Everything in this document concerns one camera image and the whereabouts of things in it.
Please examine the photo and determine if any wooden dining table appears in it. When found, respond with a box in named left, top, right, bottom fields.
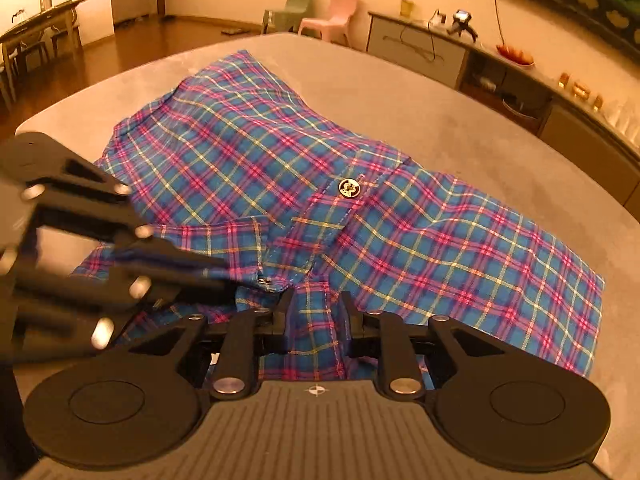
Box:
left=0, top=0, right=90, bottom=111

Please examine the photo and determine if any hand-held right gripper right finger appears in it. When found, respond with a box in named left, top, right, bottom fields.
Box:
left=339, top=290, right=505, bottom=401

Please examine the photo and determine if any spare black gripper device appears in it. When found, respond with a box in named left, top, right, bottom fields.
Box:
left=446, top=9, right=480, bottom=41

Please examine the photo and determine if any green plastic child chair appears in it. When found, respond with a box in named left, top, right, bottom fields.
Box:
left=262, top=0, right=315, bottom=36

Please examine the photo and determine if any red plate of fruit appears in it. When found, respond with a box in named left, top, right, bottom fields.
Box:
left=494, top=43, right=536, bottom=68

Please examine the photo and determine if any blue plaid shirt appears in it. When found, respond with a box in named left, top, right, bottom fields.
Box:
left=70, top=50, right=606, bottom=382

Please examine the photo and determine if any flat black shelf device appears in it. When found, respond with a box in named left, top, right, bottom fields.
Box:
left=502, top=94, right=539, bottom=121

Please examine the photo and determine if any wooden dining chair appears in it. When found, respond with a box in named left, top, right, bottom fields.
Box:
left=0, top=35, right=57, bottom=107

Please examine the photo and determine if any long grey tv cabinet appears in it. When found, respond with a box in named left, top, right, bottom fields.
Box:
left=366, top=9, right=640, bottom=207

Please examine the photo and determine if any cluster of clear glasses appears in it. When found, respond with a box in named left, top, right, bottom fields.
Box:
left=604, top=97, right=640, bottom=134

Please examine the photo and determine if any long black wall cable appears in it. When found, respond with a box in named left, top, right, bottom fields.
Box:
left=492, top=0, right=506, bottom=46

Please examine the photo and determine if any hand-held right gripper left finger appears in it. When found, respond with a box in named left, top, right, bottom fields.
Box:
left=117, top=287, right=296, bottom=401

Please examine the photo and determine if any pink plastic child chair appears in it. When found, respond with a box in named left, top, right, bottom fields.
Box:
left=298, top=0, right=359, bottom=44

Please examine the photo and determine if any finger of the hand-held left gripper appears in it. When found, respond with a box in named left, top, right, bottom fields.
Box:
left=22, top=157, right=229, bottom=275
left=12, top=269, right=237, bottom=362

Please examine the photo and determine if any looped black charger cable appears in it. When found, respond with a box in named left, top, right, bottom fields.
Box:
left=399, top=22, right=446, bottom=64

